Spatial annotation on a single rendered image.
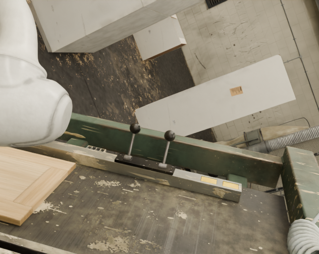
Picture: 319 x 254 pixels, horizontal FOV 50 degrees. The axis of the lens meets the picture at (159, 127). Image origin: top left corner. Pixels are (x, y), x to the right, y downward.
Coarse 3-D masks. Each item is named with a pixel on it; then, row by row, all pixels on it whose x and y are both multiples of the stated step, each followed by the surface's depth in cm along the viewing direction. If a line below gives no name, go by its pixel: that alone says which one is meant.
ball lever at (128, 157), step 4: (132, 124) 114; (136, 124) 114; (132, 128) 113; (136, 128) 113; (140, 128) 114; (132, 132) 114; (136, 132) 114; (132, 136) 114; (132, 140) 114; (132, 144) 114; (128, 152) 114; (124, 156) 113; (128, 156) 113
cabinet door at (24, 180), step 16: (0, 160) 109; (16, 160) 110; (32, 160) 111; (48, 160) 112; (64, 160) 113; (0, 176) 101; (16, 176) 102; (32, 176) 103; (48, 176) 104; (64, 176) 106; (0, 192) 94; (16, 192) 95; (32, 192) 96; (48, 192) 97; (0, 208) 88; (16, 208) 89; (32, 208) 90; (16, 224) 86
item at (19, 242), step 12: (0, 240) 71; (12, 240) 71; (24, 240) 72; (0, 252) 68; (12, 252) 68; (24, 252) 71; (36, 252) 70; (48, 252) 70; (60, 252) 70; (72, 252) 70
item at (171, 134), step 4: (168, 132) 112; (172, 132) 112; (164, 136) 112; (168, 136) 111; (172, 136) 111; (168, 140) 112; (172, 140) 112; (168, 144) 112; (168, 148) 112; (164, 156) 112; (164, 160) 112; (160, 164) 111; (164, 164) 111; (164, 168) 111
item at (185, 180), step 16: (48, 144) 118; (64, 144) 119; (80, 160) 115; (96, 160) 114; (112, 160) 113; (144, 176) 112; (160, 176) 111; (176, 176) 109; (192, 176) 110; (208, 176) 112; (208, 192) 109; (224, 192) 107; (240, 192) 106
